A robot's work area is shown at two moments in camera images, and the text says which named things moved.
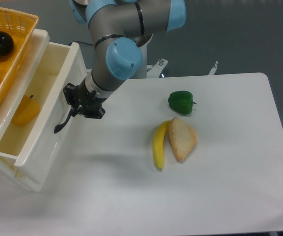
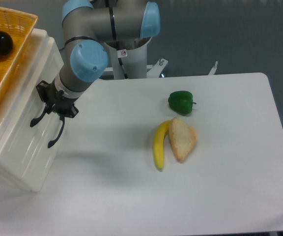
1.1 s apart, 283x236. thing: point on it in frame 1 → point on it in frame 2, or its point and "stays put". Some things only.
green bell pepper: (181, 101) stays put
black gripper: (82, 101) → (55, 101)
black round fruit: (1, 43) stays put
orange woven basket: (20, 27) stays put
